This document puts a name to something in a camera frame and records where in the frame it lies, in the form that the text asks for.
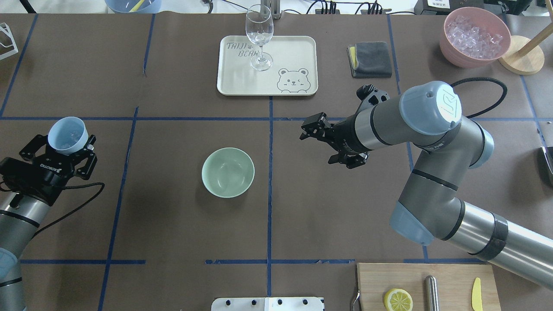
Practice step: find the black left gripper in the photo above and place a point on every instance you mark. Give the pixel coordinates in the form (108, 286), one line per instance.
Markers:
(38, 174)

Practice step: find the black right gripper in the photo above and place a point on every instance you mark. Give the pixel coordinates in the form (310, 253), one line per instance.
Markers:
(348, 134)

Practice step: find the light blue plastic cup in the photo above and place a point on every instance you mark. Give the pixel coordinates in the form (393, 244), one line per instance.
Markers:
(66, 124)

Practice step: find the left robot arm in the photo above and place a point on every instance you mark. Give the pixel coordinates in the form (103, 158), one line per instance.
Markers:
(20, 221)

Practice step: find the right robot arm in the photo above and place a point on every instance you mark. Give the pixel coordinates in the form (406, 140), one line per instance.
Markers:
(430, 116)

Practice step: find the mint green bowl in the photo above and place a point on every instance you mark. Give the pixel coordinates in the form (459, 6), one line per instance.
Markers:
(228, 172)

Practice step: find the blue bowl at table edge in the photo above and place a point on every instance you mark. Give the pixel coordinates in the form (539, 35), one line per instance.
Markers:
(134, 6)

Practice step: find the pink bowl with ice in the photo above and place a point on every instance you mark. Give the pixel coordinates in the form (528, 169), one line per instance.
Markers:
(473, 37)

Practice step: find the clear wine glass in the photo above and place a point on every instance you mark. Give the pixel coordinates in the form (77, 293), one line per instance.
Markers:
(259, 28)

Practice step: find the half lemon slice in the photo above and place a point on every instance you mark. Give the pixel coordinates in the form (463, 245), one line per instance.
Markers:
(397, 299)

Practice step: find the wooden cutting board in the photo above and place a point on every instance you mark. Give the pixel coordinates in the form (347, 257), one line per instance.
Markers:
(454, 284)

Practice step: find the wooden stand base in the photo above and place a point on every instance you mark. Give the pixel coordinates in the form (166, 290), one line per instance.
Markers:
(524, 55)

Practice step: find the yellow plastic knife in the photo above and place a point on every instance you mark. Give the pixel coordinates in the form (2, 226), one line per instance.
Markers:
(476, 295)

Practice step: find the white wire cup rack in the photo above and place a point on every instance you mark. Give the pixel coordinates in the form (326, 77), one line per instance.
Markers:
(8, 45)

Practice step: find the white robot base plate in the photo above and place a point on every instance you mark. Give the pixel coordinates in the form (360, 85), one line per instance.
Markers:
(269, 304)

